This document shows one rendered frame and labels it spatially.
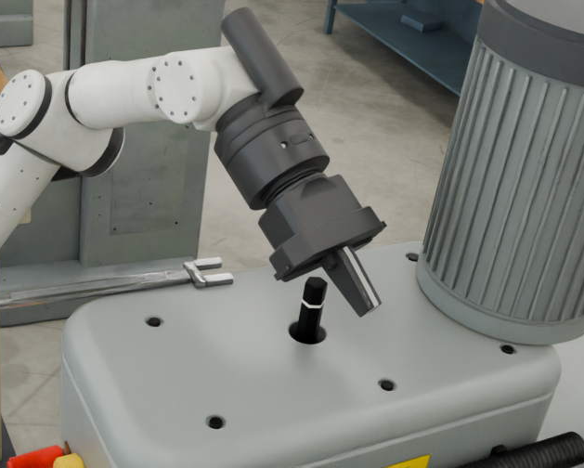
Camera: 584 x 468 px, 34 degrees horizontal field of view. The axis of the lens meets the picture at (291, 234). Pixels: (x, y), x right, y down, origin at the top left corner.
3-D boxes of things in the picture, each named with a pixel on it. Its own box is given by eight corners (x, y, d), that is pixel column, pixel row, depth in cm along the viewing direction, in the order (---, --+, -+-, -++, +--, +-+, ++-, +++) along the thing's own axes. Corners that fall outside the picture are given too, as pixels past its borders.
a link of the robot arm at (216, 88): (197, 188, 87) (137, 90, 90) (275, 167, 95) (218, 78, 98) (261, 113, 80) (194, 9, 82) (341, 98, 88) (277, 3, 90)
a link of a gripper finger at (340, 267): (361, 318, 86) (325, 261, 88) (381, 303, 84) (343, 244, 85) (349, 324, 85) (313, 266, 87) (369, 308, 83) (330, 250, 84)
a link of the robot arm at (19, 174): (102, 94, 116) (-1, 232, 120) (15, 42, 107) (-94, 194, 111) (136, 138, 108) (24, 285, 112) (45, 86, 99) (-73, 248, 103)
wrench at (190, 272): (-13, 318, 87) (-13, 311, 87) (-20, 294, 90) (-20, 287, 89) (232, 283, 97) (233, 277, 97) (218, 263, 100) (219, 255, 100)
